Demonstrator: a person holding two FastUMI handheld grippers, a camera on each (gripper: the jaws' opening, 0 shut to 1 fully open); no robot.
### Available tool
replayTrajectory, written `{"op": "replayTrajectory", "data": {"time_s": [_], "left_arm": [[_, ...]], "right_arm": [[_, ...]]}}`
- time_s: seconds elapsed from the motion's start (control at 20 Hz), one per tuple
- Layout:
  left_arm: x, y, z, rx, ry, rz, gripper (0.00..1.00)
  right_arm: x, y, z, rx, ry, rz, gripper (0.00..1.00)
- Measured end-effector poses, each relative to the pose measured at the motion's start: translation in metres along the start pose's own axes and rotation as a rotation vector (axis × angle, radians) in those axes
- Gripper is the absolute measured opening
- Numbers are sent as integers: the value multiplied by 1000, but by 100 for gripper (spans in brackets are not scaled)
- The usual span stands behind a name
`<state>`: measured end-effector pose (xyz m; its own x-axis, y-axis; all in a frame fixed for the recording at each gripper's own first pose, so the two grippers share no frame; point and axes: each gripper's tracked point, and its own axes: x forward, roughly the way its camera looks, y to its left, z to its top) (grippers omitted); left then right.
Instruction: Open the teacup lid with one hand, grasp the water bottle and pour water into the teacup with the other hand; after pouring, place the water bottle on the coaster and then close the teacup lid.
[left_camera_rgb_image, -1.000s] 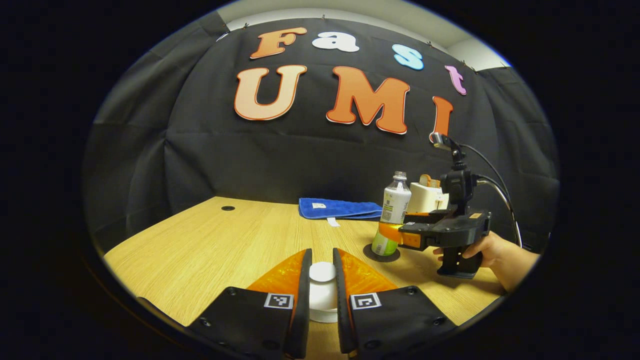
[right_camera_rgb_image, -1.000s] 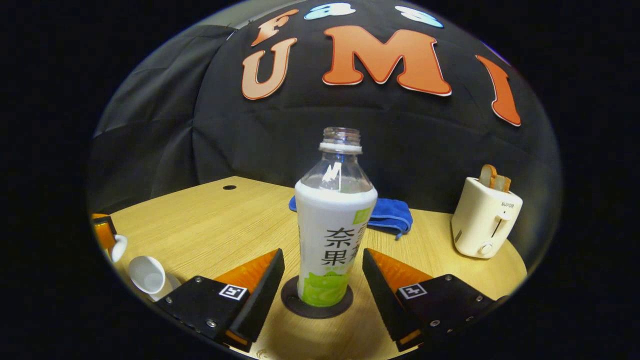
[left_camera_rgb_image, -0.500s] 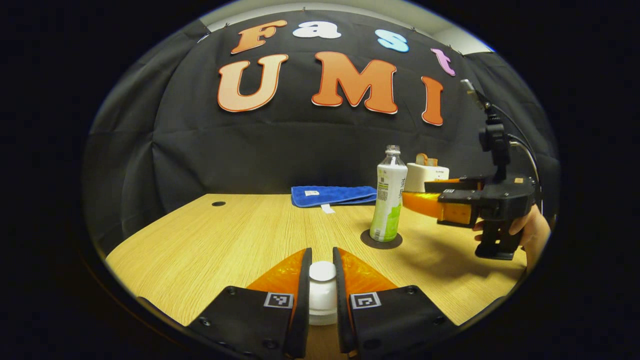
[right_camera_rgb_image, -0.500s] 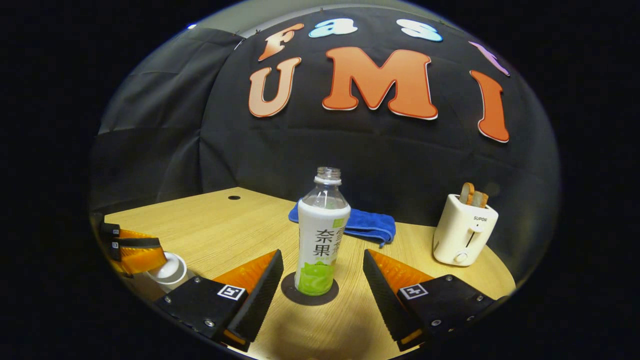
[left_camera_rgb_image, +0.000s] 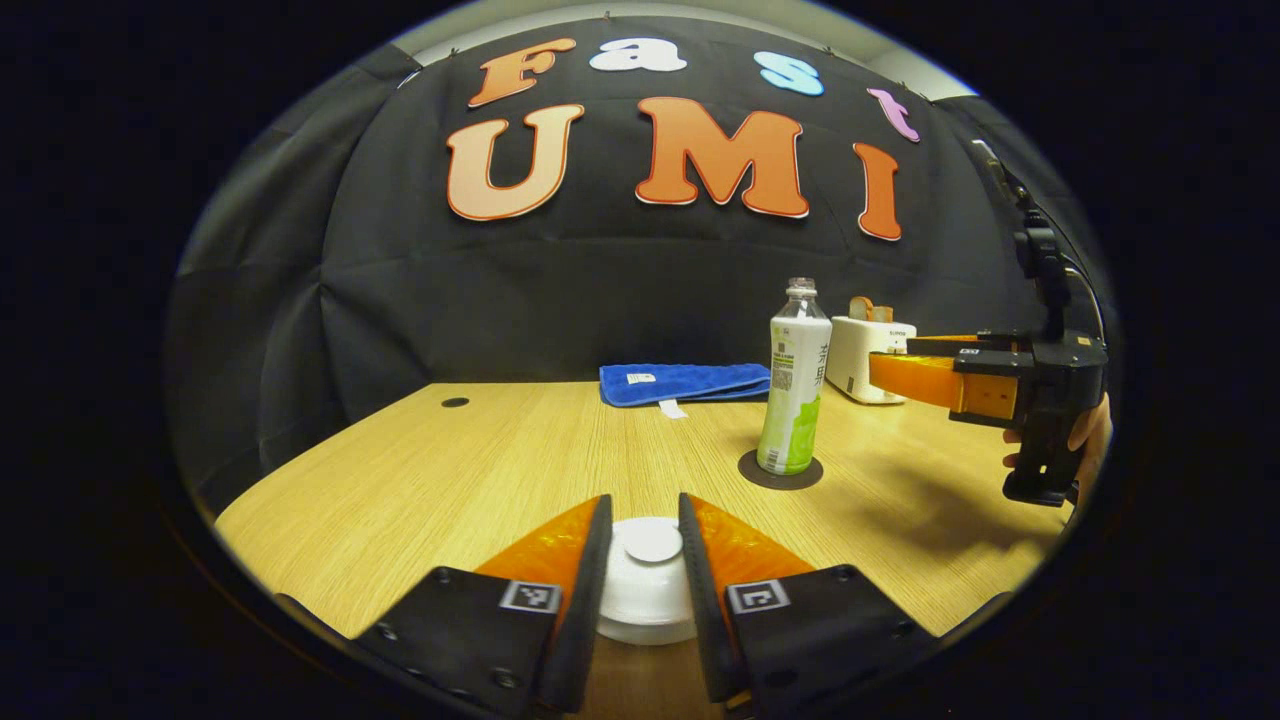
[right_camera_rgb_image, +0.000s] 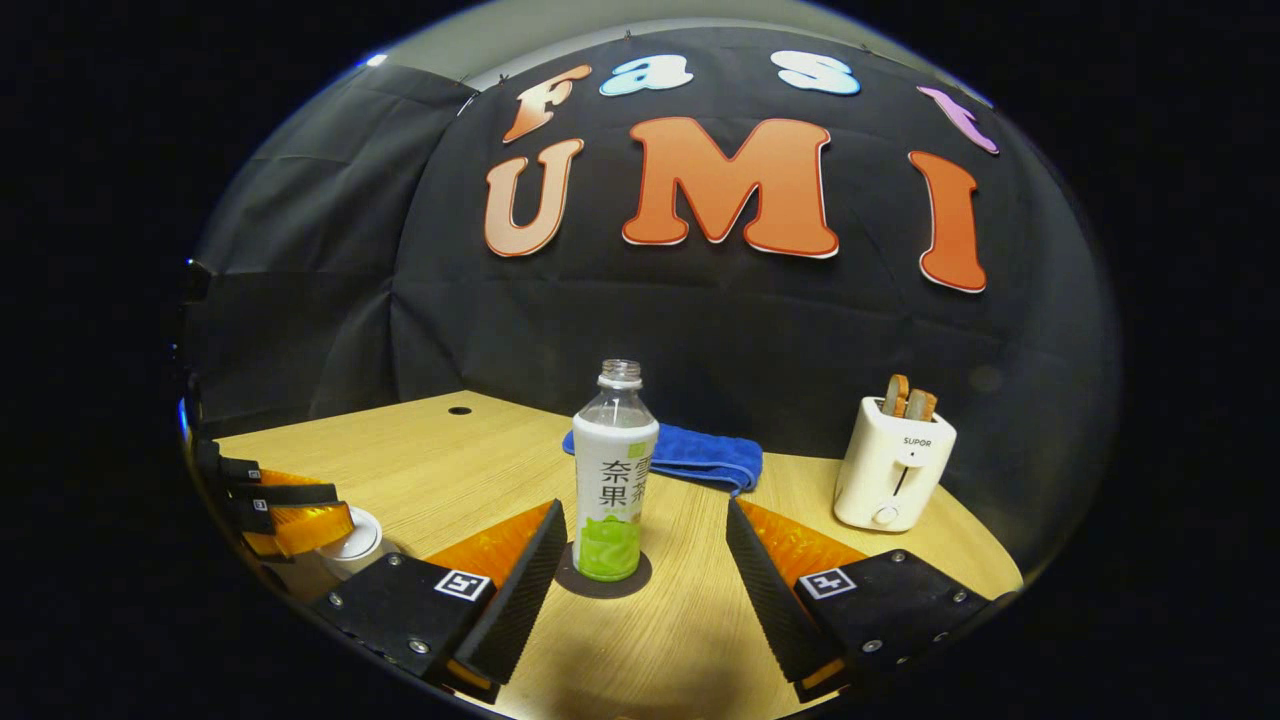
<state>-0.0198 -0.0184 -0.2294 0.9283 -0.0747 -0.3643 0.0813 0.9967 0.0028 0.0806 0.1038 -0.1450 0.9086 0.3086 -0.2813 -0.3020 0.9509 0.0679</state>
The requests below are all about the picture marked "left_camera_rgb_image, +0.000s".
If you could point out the brown toast slice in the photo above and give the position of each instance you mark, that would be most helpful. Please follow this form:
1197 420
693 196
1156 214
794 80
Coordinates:
868 308

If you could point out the clear water bottle white label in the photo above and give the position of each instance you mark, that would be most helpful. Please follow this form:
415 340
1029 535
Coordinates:
792 400

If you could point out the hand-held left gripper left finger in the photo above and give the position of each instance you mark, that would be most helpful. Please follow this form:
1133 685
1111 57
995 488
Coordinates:
588 600

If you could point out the blue folded towel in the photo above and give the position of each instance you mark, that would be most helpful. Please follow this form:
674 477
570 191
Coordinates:
685 383

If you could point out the black backdrop cloth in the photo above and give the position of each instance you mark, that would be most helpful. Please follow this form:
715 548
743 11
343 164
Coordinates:
600 290

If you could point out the white teacup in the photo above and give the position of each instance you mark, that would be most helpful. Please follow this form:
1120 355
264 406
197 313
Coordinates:
645 622

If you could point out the white toaster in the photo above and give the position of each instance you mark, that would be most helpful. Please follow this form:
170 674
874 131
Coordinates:
860 365

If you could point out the dark round coaster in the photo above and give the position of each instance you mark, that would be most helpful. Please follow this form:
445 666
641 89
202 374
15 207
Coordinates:
760 478

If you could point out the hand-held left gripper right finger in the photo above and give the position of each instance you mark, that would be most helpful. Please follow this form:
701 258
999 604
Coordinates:
697 600

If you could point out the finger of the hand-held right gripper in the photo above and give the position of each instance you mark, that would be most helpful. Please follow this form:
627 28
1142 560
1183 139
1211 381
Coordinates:
920 378
960 343

